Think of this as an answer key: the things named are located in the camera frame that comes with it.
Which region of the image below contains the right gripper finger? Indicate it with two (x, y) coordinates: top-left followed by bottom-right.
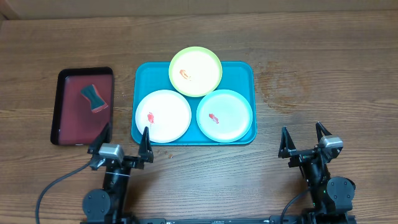
(315, 121), (331, 142)
(278, 126), (296, 158)

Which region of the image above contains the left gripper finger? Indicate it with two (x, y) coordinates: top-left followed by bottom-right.
(139, 126), (154, 163)
(87, 123), (111, 155)

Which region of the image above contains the green and orange sponge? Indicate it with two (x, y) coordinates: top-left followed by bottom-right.
(80, 84), (108, 113)

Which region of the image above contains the white plate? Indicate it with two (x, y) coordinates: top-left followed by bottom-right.
(134, 90), (192, 144)

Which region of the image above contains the yellow-green plate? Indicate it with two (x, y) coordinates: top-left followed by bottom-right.
(169, 47), (223, 97)

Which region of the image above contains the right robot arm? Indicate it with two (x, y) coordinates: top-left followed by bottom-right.
(271, 122), (356, 224)

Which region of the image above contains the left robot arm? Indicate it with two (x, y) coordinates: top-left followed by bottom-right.
(82, 124), (154, 223)

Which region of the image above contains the black red-lined water tray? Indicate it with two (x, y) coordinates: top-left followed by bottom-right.
(50, 67), (114, 146)

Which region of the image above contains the teal plastic serving tray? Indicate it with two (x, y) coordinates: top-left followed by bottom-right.
(131, 61), (257, 146)

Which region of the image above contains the light blue plate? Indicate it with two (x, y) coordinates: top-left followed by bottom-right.
(196, 90), (253, 143)

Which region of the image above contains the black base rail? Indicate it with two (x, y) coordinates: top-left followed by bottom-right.
(80, 214), (357, 224)

